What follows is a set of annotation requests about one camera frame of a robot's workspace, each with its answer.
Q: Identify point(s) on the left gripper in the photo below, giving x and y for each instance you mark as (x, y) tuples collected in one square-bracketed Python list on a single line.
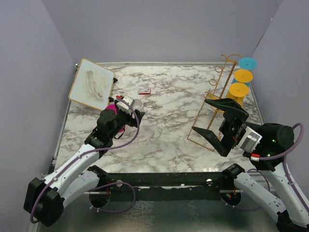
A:
[(132, 121)]

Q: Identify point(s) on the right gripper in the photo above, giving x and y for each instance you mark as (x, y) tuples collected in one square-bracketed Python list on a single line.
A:
[(229, 106)]

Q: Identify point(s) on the clear wine glass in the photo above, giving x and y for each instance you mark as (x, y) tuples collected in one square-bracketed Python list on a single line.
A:
[(138, 105)]

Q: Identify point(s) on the pink plastic wine glass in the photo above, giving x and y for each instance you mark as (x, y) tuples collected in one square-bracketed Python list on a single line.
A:
[(112, 107)]

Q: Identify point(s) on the gold wire glass rack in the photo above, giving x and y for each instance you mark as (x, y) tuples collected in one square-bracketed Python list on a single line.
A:
[(209, 117)]

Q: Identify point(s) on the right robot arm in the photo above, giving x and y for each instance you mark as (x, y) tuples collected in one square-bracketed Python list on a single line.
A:
[(266, 146)]

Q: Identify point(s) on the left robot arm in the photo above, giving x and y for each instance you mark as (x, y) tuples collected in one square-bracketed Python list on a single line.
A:
[(47, 198)]

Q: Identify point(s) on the front yellow wine glass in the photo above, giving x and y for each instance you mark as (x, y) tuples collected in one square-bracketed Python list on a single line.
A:
[(237, 92)]

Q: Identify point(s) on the yellow wine glass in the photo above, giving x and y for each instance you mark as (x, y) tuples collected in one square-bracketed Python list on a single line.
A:
[(243, 76), (237, 92)]

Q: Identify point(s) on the rear yellow wine glass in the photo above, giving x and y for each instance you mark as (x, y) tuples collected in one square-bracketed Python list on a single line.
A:
[(243, 76)]

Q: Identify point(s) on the blue plastic wine glass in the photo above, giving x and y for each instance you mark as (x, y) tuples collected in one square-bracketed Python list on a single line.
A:
[(247, 64)]

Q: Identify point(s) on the small red white box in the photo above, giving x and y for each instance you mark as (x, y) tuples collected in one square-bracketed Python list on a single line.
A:
[(144, 91)]

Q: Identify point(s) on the small framed whiteboard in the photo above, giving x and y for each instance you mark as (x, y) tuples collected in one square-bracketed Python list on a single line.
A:
[(92, 85)]

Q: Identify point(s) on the black base crossbar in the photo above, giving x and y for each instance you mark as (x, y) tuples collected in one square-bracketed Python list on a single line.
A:
[(162, 186)]

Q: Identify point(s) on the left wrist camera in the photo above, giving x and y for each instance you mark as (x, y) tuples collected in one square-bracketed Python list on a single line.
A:
[(124, 104)]

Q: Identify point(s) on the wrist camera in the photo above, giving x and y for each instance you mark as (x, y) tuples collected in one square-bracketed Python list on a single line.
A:
[(249, 141), (124, 104)]

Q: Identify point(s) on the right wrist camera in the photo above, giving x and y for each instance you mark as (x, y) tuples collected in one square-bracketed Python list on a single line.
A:
[(249, 141)]

